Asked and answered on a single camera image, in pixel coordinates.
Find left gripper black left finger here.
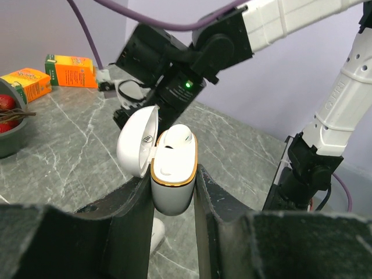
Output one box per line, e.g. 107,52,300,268
1,174,154,278

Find white earbud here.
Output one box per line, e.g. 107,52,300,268
164,124,192,149

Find white gold-rimmed charging case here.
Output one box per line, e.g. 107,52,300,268
116,106,198,216

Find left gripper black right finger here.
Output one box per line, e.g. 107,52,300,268
156,164,372,279

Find orange box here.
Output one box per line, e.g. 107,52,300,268
44,54,98,89
1,68,52,104

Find orange box right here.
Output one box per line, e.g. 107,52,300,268
44,54,98,89

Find dark grey fruit tray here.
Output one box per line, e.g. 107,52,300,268
1,79,28,159

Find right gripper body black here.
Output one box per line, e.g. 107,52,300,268
113,100,140,129

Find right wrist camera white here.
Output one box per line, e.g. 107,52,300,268
96,69,146,109

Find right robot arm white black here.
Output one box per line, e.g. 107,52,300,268
177,5,362,210

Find orange box middle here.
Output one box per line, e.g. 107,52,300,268
1,68,52,104

